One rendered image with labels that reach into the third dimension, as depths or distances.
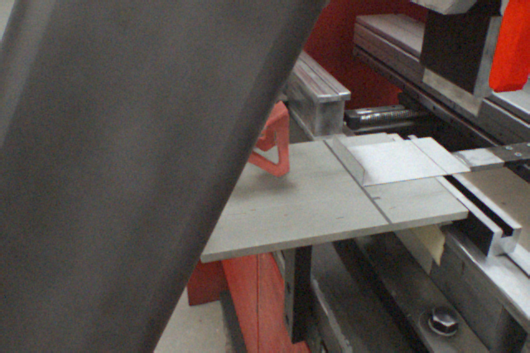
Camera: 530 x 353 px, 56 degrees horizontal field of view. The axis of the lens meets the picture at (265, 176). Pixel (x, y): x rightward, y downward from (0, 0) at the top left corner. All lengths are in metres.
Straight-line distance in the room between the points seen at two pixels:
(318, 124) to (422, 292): 0.41
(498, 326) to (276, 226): 0.22
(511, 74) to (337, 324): 0.31
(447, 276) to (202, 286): 1.28
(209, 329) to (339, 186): 1.25
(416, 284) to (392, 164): 0.13
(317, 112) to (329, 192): 0.37
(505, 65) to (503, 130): 0.51
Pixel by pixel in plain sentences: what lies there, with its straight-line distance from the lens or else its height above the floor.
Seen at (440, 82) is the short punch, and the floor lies 1.09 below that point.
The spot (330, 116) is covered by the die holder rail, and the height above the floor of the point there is 0.92.
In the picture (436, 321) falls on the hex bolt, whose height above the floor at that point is 0.92.
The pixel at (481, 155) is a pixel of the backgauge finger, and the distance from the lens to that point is 0.62.
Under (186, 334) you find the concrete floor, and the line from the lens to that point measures 1.72.
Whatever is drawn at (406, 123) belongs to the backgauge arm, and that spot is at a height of 0.84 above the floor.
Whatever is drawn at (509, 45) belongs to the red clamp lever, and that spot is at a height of 1.19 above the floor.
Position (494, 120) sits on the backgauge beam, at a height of 0.95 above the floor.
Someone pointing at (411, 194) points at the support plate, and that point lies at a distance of 0.53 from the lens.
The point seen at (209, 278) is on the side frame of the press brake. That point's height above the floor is 0.11.
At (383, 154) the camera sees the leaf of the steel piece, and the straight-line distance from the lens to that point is 0.59.
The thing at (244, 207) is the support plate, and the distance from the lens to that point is 0.49.
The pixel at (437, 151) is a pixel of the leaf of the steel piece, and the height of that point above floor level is 1.00.
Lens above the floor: 1.28
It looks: 31 degrees down
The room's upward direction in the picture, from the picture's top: straight up
